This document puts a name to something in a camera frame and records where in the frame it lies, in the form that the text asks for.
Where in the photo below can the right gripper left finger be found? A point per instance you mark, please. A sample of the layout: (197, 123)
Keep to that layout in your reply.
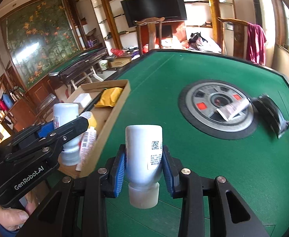
(76, 207)

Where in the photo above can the black flat television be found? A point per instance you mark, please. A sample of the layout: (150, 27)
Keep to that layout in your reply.
(137, 10)

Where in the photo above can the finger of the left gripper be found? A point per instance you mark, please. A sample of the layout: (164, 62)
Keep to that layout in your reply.
(26, 137)
(59, 136)

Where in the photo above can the floral wall painting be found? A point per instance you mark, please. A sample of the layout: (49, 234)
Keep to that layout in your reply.
(39, 36)

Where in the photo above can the large white lotion bottle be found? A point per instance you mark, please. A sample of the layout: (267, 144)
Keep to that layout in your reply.
(144, 148)

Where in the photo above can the yellow cream jar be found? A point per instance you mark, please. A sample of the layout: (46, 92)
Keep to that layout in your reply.
(92, 123)

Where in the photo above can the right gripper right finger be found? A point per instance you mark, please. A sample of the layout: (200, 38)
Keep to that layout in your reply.
(229, 213)

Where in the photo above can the round mahjong table console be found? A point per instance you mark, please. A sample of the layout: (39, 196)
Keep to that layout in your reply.
(199, 103)

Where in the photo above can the red plastic bag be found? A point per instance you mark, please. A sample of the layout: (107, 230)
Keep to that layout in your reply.
(117, 52)

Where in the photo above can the cardboard box tray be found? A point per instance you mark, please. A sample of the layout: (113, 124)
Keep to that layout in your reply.
(105, 117)

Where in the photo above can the white bottle with label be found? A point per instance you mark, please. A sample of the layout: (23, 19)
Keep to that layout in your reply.
(64, 113)

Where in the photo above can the beige cosmetic tube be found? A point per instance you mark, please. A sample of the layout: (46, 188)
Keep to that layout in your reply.
(229, 111)

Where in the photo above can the white barcode tube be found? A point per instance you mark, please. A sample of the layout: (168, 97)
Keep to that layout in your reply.
(87, 143)

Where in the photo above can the window frame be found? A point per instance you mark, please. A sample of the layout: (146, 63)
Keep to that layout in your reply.
(283, 24)

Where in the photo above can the wooden chair left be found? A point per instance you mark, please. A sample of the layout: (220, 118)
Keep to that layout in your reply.
(152, 33)

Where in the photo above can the black foil pouch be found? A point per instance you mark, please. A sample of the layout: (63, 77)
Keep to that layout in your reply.
(271, 114)

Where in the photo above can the wooden chair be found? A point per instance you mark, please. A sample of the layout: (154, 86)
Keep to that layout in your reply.
(152, 33)
(238, 35)

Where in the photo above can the black tube green ends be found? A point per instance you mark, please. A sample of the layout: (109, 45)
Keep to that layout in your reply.
(90, 106)

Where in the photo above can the dark clothes pile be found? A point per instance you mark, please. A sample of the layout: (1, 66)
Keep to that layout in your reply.
(197, 38)

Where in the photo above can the yellow snack packet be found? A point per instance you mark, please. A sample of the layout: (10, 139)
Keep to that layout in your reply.
(109, 97)

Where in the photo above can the maroon cloth on chair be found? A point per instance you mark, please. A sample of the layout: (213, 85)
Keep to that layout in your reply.
(256, 44)

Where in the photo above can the person left hand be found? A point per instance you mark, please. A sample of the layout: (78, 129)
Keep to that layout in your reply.
(11, 219)

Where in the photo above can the wooden chair right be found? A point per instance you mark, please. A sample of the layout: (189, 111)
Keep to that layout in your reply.
(238, 35)

